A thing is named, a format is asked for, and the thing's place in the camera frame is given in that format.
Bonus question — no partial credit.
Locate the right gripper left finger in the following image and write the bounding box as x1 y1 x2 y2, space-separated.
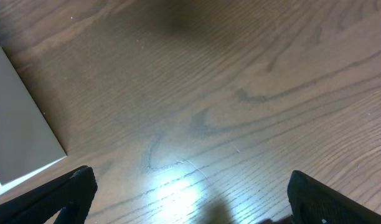
0 166 98 223

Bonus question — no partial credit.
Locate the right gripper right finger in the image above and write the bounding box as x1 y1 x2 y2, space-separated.
287 170 381 224

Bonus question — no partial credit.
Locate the white cardboard box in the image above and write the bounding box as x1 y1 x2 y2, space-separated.
0 47 67 195

